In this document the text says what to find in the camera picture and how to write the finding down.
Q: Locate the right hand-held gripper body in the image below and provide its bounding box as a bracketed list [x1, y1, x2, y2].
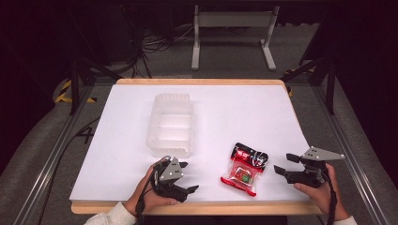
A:
[283, 145, 345, 189]

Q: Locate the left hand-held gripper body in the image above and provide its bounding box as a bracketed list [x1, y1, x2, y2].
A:
[153, 157, 190, 203]

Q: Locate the person's right hand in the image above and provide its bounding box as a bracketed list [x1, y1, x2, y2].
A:
[293, 163, 350, 221]

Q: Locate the person's left hand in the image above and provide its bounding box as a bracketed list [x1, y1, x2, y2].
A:
[124, 160, 179, 218]

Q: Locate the red and black snack packet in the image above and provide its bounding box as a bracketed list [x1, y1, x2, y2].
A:
[220, 142, 269, 198]

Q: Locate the translucent plastic container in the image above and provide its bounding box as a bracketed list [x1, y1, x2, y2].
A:
[145, 92, 195, 159]

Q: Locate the white table mat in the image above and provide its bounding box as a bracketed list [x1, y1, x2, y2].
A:
[69, 83, 312, 203]

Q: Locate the black metal stand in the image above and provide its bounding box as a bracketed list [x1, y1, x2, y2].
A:
[279, 8, 341, 116]
[60, 8, 124, 116]

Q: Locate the yellow black hazard tape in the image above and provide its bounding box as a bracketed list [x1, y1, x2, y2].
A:
[54, 79, 99, 104]

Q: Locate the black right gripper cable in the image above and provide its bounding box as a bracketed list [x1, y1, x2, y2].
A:
[321, 164, 339, 225]

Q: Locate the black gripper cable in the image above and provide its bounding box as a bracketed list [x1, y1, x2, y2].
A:
[134, 155, 172, 225]
[321, 164, 339, 225]

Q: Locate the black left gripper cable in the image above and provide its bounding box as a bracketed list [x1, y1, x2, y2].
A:
[134, 155, 172, 225]

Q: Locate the aluminium floor rail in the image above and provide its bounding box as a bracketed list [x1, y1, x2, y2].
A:
[11, 83, 96, 225]
[312, 83, 392, 225]

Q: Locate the black floor cable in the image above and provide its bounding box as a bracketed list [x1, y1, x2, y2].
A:
[37, 116, 101, 225]

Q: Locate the bundle of floor cables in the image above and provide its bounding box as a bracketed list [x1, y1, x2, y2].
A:
[124, 6, 195, 80]

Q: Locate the white metal table frame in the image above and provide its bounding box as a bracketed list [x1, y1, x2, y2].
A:
[191, 4, 282, 72]

